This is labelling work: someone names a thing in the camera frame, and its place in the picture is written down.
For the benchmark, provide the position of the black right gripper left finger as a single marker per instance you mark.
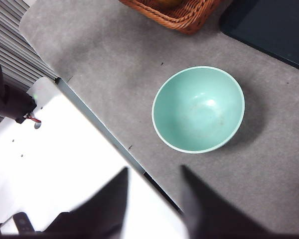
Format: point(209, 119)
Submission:
point(102, 211)

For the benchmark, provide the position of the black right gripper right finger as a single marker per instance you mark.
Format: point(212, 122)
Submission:
point(209, 211)

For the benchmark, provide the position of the teal bowl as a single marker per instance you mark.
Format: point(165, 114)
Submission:
point(199, 112)

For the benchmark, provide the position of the small black device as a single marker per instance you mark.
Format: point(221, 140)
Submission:
point(22, 222)

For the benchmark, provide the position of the grey ribbed panel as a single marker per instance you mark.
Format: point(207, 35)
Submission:
point(12, 44)

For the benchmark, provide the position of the brown wicker basket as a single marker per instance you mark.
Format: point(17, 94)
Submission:
point(187, 18)

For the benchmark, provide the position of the dark rectangular tray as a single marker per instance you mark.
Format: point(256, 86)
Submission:
point(271, 27)

